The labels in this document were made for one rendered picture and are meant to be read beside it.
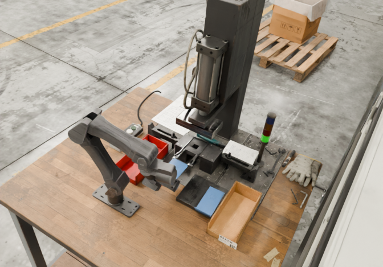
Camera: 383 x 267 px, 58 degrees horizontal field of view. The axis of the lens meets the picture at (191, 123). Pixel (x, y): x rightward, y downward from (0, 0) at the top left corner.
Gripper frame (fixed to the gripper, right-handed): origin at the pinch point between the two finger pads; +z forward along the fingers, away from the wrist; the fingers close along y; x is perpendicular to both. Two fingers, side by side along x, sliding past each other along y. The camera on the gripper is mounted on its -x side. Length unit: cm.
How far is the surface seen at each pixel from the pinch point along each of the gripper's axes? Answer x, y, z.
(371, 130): -56, 25, -62
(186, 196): -9.8, -0.1, 9.5
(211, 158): -10.1, 20.1, 14.2
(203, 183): -12.2, 8.7, 14.8
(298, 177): -47, 34, 30
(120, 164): 23.3, -1.7, 8.2
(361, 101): -72, 196, 234
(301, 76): -3, 195, 227
